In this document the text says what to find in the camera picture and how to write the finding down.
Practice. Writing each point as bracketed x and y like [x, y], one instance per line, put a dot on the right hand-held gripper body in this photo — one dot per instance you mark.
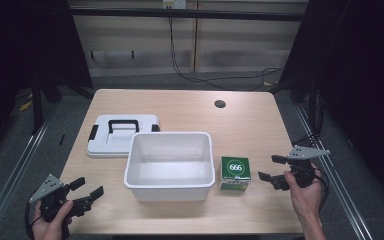
[305, 166]

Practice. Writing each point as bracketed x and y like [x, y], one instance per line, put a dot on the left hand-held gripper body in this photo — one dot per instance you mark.
[48, 190]

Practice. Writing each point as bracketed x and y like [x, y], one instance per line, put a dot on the green and white carton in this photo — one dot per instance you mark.
[235, 173]

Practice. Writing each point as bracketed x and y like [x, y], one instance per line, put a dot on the white plastic storage box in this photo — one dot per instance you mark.
[170, 166]

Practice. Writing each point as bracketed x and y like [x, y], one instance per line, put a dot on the person's right hand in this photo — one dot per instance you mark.
[306, 201]

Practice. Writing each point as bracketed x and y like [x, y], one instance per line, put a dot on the person's left hand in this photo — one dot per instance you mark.
[48, 230]

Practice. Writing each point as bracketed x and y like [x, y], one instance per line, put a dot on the small black stick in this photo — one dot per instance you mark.
[61, 139]

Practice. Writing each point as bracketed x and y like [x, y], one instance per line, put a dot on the black metal stand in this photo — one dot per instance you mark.
[37, 103]
[312, 103]

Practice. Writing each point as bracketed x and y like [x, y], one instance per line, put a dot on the yellow tape strip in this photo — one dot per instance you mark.
[25, 106]

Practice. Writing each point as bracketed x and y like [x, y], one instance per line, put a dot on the black curtain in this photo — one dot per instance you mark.
[360, 66]
[20, 50]

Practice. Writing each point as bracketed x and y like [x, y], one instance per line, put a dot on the black horizontal bar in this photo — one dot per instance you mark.
[186, 14]

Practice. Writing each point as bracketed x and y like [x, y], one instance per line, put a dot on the aluminium floor rail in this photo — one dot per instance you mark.
[16, 170]
[338, 186]

